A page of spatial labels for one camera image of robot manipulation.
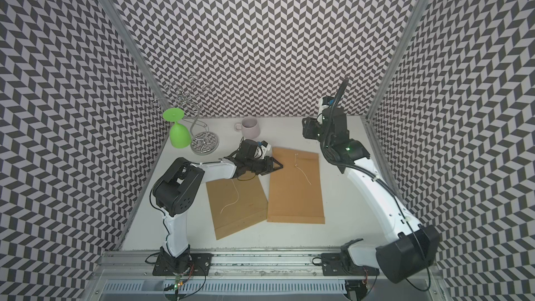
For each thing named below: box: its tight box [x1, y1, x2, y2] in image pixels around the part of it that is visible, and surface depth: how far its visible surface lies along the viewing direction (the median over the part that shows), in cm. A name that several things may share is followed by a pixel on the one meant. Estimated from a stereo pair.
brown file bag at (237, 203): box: [205, 171, 269, 241], surface depth 86 cm
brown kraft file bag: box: [267, 147, 326, 225], surface depth 96 cm
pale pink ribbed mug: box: [234, 116, 261, 139], surface depth 113 cm
